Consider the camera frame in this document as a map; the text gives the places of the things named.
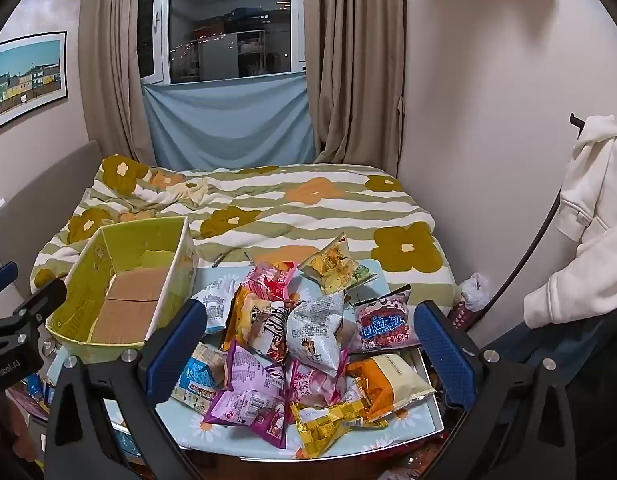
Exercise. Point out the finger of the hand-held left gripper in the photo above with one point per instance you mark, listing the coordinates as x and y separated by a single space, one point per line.
41 297
2 276

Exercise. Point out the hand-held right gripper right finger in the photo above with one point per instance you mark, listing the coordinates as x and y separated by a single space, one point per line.
446 355

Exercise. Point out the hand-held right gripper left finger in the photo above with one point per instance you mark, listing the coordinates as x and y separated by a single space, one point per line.
181 345

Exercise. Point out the blue and white snack packet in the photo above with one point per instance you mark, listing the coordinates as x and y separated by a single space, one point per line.
201 375

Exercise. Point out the white barcode snack packet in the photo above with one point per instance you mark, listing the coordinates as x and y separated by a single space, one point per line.
214 305

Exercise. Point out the white and orange snack packet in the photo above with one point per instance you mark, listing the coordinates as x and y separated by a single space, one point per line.
388 380

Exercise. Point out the yellow-green cardboard box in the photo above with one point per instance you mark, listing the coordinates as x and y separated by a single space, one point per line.
128 300

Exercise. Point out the red-purple snack packet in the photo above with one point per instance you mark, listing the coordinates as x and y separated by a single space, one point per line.
383 322

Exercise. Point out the purple snack packet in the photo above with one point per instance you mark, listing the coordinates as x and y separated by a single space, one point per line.
246 385

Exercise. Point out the silver snack packet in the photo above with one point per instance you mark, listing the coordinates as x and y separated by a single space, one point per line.
316 332

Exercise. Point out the gold yellow snack packet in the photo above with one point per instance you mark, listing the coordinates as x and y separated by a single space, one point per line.
328 422

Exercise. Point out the pale pink snack packet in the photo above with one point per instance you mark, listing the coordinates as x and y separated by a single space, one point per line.
313 385

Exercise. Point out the yellow chip packet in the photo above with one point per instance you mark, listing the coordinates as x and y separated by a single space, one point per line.
333 265

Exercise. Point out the red patterned bag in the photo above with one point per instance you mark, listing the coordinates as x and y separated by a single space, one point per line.
458 314

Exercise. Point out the heap of colourful wrappers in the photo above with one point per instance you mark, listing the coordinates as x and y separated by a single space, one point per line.
33 392

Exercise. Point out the white plastic bag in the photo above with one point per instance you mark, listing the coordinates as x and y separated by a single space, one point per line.
474 291

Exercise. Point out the dark blue cloth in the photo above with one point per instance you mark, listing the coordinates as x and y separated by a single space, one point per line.
528 350

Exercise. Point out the grey padded headboard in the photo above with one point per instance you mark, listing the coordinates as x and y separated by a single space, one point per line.
38 200

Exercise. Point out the green striped floral blanket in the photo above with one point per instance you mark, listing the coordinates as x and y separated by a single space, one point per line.
298 210

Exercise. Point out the cream hoodie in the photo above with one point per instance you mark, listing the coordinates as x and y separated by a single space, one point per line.
583 210

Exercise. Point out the framed picture of houses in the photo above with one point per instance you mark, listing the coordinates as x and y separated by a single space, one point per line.
26 77

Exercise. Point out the light blue cloth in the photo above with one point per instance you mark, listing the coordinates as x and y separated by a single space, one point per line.
228 120

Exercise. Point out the beige curtain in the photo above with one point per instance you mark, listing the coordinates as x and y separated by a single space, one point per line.
353 70
113 60

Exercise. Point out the black coat rack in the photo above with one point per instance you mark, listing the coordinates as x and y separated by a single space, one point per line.
576 121

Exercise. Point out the window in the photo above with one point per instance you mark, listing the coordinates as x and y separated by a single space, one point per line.
228 25

